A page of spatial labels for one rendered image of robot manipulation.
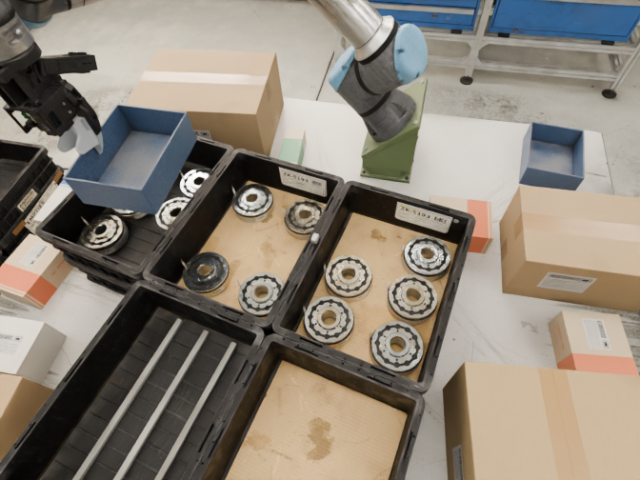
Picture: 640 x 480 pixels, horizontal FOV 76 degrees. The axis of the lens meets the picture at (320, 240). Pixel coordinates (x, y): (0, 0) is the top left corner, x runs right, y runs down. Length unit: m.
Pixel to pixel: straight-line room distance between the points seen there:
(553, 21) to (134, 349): 2.54
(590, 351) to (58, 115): 1.09
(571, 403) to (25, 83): 1.00
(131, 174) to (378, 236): 0.55
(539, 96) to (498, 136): 1.47
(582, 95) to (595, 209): 1.94
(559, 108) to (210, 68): 2.10
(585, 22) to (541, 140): 1.40
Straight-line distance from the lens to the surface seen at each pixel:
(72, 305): 1.25
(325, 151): 1.35
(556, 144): 1.51
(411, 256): 0.92
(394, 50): 0.98
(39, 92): 0.80
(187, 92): 1.34
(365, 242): 0.97
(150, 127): 0.94
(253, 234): 1.01
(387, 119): 1.14
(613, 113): 2.99
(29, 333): 1.16
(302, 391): 0.84
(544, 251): 1.02
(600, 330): 1.08
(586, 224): 1.11
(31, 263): 1.29
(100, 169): 0.90
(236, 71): 1.38
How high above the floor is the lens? 1.64
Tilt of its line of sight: 56 degrees down
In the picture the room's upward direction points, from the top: 5 degrees counter-clockwise
